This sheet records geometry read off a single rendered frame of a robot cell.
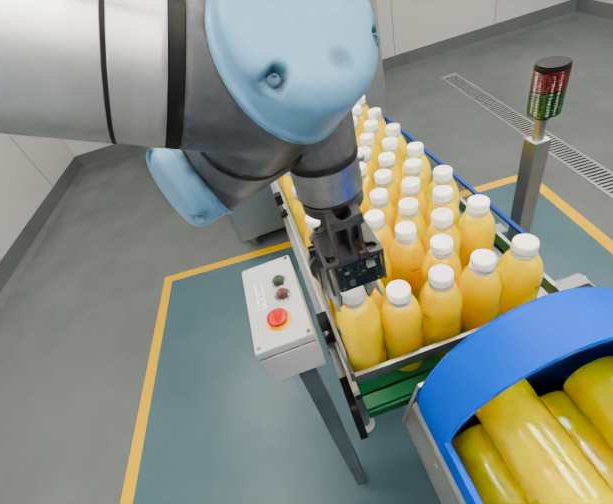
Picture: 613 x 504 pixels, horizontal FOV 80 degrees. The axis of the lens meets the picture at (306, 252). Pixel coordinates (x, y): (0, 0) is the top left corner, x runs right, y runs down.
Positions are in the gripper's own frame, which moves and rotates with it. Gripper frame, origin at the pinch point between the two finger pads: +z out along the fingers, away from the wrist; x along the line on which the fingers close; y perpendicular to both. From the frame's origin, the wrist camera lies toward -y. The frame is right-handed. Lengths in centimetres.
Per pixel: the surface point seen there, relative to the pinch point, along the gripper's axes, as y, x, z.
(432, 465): 18.1, 3.3, 27.8
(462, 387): 20.6, 5.6, -3.8
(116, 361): -107, -125, 115
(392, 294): 0.6, 6.1, 3.4
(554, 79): -24, 51, -9
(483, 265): 1.4, 21.2, 3.4
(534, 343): 20.9, 12.6, -8.3
